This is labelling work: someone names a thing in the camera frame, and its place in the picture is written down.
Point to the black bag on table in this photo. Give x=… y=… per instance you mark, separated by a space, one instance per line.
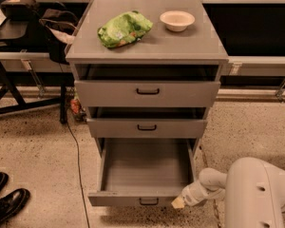
x=19 y=10

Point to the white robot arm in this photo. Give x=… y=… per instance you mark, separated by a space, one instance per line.
x=253 y=191

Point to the grey drawer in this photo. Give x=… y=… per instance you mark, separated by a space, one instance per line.
x=148 y=85
x=147 y=122
x=143 y=172

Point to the red object behind cabinet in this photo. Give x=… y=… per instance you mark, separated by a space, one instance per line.
x=77 y=110

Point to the grey drawer cabinet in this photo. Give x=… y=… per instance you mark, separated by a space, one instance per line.
x=199 y=44

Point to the black shoe lower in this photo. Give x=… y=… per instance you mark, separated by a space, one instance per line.
x=13 y=203

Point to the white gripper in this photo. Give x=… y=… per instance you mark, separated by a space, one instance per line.
x=190 y=196

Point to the white bowl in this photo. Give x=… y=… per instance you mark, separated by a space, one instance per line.
x=177 y=20

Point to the grey top drawer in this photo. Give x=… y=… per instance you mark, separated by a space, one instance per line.
x=148 y=85

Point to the grey bottom drawer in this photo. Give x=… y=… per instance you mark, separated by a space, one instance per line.
x=143 y=172

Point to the grey middle drawer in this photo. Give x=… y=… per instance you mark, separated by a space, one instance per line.
x=147 y=122

